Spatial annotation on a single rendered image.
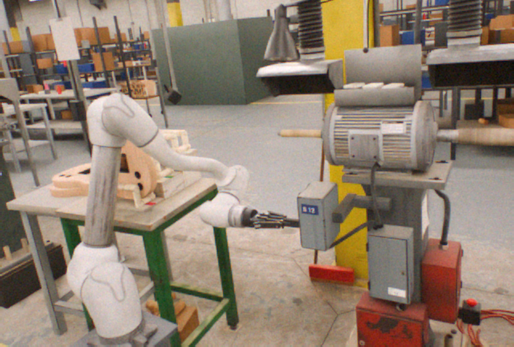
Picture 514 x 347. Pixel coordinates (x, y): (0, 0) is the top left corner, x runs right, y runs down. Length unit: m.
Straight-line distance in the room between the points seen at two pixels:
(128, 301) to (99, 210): 0.35
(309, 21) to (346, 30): 0.85
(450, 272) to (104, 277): 1.20
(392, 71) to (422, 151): 0.35
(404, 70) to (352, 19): 0.92
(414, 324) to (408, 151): 0.63
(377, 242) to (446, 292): 0.33
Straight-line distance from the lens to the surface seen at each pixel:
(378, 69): 1.76
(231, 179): 1.81
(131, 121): 1.49
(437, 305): 1.87
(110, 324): 1.62
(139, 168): 2.09
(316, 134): 1.79
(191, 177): 2.35
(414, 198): 1.68
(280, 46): 1.66
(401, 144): 1.60
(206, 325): 2.50
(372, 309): 1.82
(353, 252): 3.01
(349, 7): 2.61
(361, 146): 1.61
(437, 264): 1.78
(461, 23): 1.66
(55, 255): 3.78
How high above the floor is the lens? 1.69
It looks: 17 degrees down
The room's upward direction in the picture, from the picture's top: 7 degrees counter-clockwise
